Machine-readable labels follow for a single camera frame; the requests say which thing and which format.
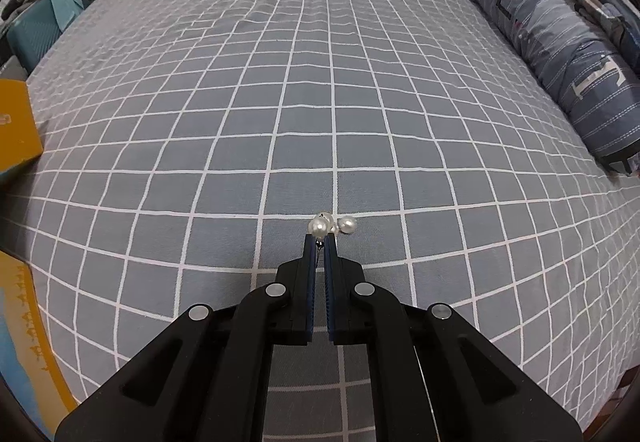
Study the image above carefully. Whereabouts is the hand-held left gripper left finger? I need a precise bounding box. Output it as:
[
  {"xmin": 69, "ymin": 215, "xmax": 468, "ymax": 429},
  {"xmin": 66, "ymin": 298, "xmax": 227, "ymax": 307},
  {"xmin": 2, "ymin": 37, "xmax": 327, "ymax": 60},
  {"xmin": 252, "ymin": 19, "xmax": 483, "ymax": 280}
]
[{"xmin": 54, "ymin": 233, "xmax": 319, "ymax": 442}]

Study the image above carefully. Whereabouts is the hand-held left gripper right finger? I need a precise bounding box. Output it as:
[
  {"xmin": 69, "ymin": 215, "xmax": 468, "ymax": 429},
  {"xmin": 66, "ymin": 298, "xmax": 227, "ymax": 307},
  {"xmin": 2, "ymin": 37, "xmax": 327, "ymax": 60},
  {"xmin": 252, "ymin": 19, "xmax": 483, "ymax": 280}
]
[{"xmin": 323, "ymin": 233, "xmax": 585, "ymax": 442}]

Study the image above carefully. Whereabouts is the white pearl earring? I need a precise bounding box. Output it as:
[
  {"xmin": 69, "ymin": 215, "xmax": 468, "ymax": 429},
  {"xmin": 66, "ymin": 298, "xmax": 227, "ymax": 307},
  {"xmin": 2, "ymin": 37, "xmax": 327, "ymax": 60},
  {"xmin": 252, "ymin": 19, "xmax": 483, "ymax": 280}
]
[{"xmin": 306, "ymin": 209, "xmax": 358, "ymax": 264}]

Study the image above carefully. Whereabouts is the large cardboard box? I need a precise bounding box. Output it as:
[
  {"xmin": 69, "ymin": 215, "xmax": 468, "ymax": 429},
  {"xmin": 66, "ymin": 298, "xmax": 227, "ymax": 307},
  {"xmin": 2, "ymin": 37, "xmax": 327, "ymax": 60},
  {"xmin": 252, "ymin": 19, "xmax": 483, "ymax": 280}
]
[{"xmin": 0, "ymin": 77, "xmax": 80, "ymax": 441}]

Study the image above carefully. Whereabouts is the grey checked bed sheet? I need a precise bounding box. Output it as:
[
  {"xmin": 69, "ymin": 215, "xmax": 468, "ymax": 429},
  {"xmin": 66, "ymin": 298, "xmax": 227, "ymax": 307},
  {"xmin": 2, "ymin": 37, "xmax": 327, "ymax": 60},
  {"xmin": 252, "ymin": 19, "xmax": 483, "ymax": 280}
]
[{"xmin": 0, "ymin": 0, "xmax": 637, "ymax": 442}]

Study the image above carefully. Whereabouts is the blue striped pillow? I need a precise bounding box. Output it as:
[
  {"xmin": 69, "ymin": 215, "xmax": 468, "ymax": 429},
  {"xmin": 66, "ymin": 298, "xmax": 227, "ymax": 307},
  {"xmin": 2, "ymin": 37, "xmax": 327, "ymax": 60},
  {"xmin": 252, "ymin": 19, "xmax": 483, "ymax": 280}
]
[{"xmin": 442, "ymin": 0, "xmax": 640, "ymax": 177}]

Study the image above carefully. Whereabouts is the grey ribbed suitcase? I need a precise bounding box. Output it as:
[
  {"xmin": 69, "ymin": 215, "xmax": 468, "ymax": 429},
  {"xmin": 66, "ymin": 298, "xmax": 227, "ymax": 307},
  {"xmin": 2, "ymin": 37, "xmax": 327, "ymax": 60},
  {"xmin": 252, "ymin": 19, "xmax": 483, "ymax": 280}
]
[{"xmin": 0, "ymin": 53, "xmax": 27, "ymax": 81}]

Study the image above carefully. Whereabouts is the teal suitcase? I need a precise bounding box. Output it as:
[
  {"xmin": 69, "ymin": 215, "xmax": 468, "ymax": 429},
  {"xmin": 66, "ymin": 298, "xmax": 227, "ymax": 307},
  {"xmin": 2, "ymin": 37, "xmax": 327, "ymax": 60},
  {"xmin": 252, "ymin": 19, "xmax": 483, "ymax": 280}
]
[{"xmin": 6, "ymin": 0, "xmax": 67, "ymax": 74}]

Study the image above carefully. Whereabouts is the teal cloth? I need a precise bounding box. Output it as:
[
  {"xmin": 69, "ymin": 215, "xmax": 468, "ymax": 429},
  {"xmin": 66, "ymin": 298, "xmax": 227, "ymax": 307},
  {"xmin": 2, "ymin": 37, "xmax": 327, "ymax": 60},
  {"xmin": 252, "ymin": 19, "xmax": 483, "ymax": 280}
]
[{"xmin": 47, "ymin": 0, "xmax": 84, "ymax": 31}]

